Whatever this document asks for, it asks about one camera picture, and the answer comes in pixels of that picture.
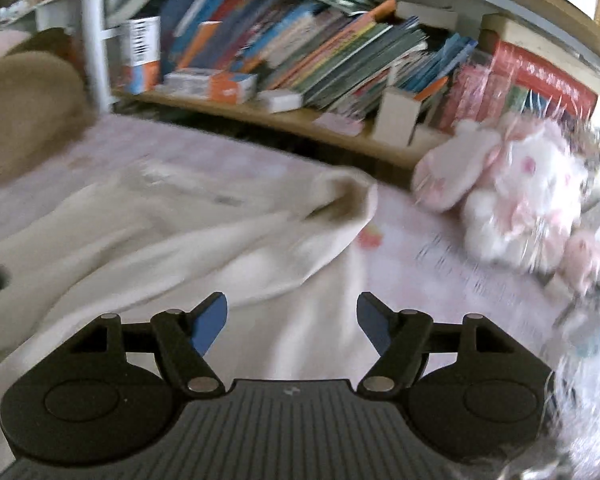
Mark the wooden bookshelf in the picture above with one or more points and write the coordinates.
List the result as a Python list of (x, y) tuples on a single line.
[(290, 122)]

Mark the row of books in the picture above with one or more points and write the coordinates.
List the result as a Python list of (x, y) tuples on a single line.
[(330, 45)]

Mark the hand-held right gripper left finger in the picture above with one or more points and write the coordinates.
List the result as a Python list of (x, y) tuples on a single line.
[(210, 322)]

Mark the blurred pale plastic wrap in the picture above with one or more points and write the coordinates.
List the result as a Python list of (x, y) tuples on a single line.
[(590, 410)]

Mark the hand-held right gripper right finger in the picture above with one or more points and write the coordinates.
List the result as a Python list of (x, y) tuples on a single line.
[(375, 325)]

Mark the tall white orange box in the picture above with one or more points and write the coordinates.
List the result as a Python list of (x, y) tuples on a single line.
[(141, 55)]

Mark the pink white plush toy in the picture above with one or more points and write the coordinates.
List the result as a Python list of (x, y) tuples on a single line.
[(520, 185)]

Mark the flat orange box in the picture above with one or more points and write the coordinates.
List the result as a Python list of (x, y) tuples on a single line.
[(232, 87)]

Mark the pink checked bed sheet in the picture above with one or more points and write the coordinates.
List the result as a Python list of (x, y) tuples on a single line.
[(455, 280)]

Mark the beige pen holder box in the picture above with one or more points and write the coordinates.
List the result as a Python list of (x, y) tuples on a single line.
[(395, 117)]

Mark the white shelf post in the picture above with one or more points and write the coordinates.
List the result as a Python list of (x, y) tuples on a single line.
[(96, 35)]

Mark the orange cat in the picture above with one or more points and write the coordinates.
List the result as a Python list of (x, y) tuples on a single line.
[(25, 105)]

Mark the small white case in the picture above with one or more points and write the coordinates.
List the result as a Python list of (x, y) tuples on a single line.
[(280, 101)]

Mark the cream t-shirt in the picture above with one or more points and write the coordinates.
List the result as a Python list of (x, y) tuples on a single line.
[(155, 240)]

